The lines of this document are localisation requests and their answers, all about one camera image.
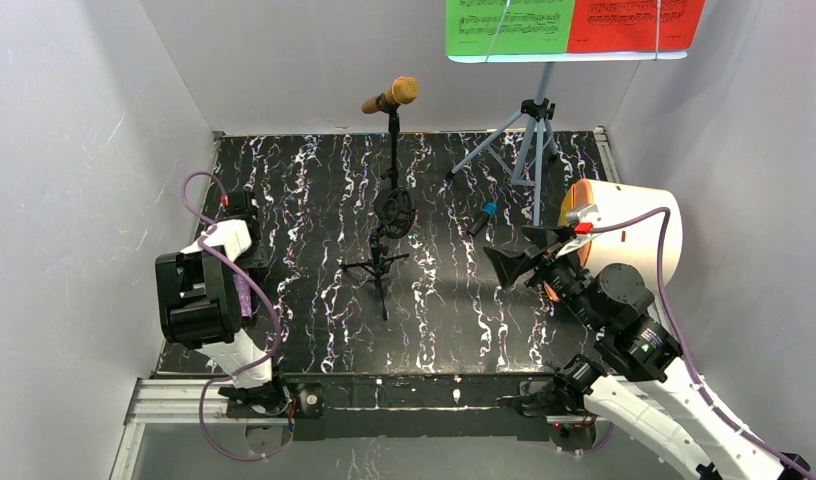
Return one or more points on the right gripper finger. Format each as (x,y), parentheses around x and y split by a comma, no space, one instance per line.
(509,266)
(548,238)

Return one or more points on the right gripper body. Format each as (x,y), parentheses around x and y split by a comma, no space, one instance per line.
(537,266)

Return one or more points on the black tripod mic stand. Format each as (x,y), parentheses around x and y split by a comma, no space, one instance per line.
(380,262)

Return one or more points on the black round-base mic stand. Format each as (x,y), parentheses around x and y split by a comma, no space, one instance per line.
(395,152)

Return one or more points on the gold microphone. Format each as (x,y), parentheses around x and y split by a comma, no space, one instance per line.
(403,91)

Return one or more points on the purple glitter microphone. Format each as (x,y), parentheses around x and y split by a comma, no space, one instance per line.
(245,297)

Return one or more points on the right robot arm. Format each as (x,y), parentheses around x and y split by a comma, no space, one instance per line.
(662,400)

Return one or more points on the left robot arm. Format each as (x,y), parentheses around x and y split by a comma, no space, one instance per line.
(201,306)

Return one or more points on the white marker orange cap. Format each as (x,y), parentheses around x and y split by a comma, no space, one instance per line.
(551,294)

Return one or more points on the black marker blue cap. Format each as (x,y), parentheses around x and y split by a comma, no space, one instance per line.
(481,219)

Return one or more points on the white drum orange head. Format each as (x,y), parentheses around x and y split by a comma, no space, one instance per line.
(635,245)

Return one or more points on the grey tripod music stand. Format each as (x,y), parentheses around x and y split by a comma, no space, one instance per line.
(537,146)

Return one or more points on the red sheet music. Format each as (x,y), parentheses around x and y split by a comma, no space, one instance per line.
(635,26)

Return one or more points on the green sheet music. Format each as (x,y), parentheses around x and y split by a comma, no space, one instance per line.
(489,27)

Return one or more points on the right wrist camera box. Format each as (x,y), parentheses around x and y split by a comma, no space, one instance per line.
(582,220)

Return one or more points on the aluminium base frame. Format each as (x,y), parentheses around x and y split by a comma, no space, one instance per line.
(353,405)

